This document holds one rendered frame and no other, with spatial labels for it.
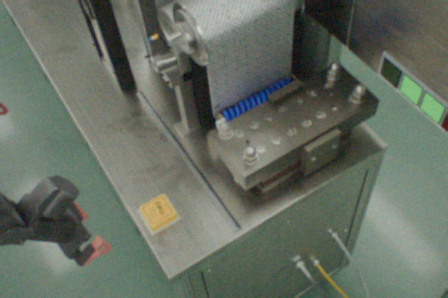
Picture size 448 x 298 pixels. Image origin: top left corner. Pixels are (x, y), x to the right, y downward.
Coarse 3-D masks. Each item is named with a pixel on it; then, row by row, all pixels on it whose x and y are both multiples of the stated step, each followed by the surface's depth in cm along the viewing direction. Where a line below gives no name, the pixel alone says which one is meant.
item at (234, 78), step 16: (288, 32) 123; (256, 48) 120; (272, 48) 124; (288, 48) 127; (224, 64) 118; (240, 64) 121; (256, 64) 125; (272, 64) 128; (288, 64) 132; (224, 80) 122; (240, 80) 126; (256, 80) 129; (272, 80) 133; (224, 96) 127; (240, 96) 130
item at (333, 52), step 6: (330, 36) 158; (330, 42) 160; (336, 42) 162; (330, 48) 162; (336, 48) 164; (330, 54) 164; (336, 54) 166; (324, 60) 167; (330, 60) 167; (336, 60) 169; (324, 66) 169
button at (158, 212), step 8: (152, 200) 129; (160, 200) 129; (144, 208) 128; (152, 208) 128; (160, 208) 127; (168, 208) 127; (144, 216) 127; (152, 216) 126; (160, 216) 126; (168, 216) 126; (176, 216) 127; (152, 224) 125; (160, 224) 126
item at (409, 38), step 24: (312, 0) 127; (336, 0) 119; (360, 0) 111; (384, 0) 105; (408, 0) 99; (432, 0) 93; (336, 24) 123; (360, 24) 115; (384, 24) 108; (408, 24) 102; (432, 24) 96; (360, 48) 119; (384, 48) 112; (408, 48) 105; (432, 48) 99; (432, 72) 102
